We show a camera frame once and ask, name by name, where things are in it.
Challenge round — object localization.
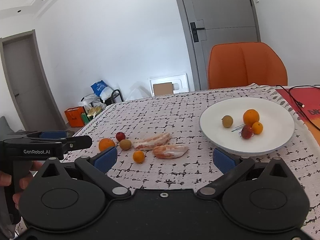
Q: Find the large orange back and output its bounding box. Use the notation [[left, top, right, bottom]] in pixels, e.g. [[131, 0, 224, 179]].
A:
[[98, 138, 116, 152]]

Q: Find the large orange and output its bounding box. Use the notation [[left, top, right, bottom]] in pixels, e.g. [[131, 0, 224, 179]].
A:
[[98, 138, 116, 152], [242, 109, 260, 127]]

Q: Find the brown kiwi back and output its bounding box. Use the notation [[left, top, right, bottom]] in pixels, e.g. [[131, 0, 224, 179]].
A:
[[119, 139, 132, 151]]

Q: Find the brown kiwi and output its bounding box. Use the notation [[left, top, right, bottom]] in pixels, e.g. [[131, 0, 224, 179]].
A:
[[119, 139, 132, 151], [222, 115, 233, 128]]

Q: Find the red plum back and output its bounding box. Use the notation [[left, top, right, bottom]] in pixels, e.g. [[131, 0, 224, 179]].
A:
[[116, 132, 126, 142]]

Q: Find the small tangerine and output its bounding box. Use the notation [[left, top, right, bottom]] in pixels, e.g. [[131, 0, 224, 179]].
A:
[[132, 151, 145, 164], [252, 122, 263, 134]]

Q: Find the dark red plum front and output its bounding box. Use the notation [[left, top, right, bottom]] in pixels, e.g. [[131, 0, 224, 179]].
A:
[[241, 125, 253, 140]]

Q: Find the brown kiwi front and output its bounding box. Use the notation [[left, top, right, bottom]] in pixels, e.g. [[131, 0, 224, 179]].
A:
[[222, 115, 233, 128]]

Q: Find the pomelo segment back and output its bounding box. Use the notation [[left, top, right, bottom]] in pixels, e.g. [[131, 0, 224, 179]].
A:
[[132, 132, 171, 151]]

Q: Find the pomelo segment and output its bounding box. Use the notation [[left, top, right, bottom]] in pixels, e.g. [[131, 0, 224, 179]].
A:
[[132, 132, 171, 151], [152, 145, 189, 159]]

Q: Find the large orange front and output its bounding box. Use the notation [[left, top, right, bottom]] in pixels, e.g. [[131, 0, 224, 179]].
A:
[[242, 109, 260, 127]]

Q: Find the pomelo segment front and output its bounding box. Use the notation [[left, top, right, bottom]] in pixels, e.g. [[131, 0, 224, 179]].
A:
[[152, 145, 189, 159]]

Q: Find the person's left hand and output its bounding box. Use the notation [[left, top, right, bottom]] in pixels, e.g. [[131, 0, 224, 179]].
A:
[[0, 160, 43, 209]]

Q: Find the grey sofa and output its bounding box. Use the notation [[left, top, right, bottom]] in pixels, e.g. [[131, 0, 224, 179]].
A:
[[0, 116, 23, 140]]

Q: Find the orange paper bag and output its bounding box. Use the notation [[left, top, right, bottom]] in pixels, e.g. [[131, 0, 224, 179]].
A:
[[65, 106, 85, 127]]

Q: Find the white ceramic plate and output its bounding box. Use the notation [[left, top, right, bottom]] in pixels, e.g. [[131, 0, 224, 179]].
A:
[[200, 98, 295, 156]]

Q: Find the white black patterned tablecloth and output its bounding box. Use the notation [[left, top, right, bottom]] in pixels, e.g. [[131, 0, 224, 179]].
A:
[[80, 85, 319, 239]]

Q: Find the blue white plastic bag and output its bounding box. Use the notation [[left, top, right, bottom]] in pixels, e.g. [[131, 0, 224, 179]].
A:
[[91, 80, 113, 102]]

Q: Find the black metal rack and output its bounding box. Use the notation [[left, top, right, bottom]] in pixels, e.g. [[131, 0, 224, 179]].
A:
[[78, 89, 124, 107]]

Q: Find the grey left door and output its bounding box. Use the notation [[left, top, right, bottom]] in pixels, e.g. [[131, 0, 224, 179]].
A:
[[1, 30, 66, 131]]

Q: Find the white framed board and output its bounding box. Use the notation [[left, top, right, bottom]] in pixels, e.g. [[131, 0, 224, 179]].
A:
[[150, 74, 189, 96]]

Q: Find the orange red cartoon mat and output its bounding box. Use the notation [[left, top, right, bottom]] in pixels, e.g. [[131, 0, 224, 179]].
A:
[[276, 85, 319, 144]]

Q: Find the orange chair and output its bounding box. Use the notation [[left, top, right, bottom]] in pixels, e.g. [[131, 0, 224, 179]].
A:
[[207, 42, 288, 89]]

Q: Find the black usb cable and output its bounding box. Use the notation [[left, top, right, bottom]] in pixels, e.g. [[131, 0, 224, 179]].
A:
[[276, 84, 320, 132]]

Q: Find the grey door with handle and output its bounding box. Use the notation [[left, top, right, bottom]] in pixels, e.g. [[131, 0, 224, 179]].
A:
[[176, 0, 261, 90]]

